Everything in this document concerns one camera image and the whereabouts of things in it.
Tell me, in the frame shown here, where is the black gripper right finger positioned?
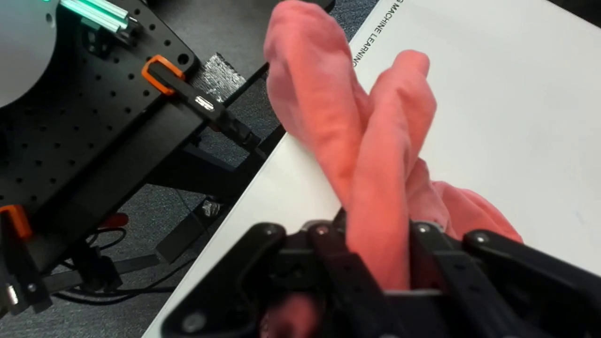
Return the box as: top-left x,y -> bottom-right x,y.
410,221 -> 601,338

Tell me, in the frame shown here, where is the salmon pink sweatshirt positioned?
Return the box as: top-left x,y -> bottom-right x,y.
259,0 -> 526,338

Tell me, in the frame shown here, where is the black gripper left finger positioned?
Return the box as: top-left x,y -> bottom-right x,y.
164,221 -> 402,338

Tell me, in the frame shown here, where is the orange black clamp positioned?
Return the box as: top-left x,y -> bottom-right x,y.
141,54 -> 259,151

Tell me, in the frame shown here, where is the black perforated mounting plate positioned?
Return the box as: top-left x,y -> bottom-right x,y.
0,0 -> 196,209

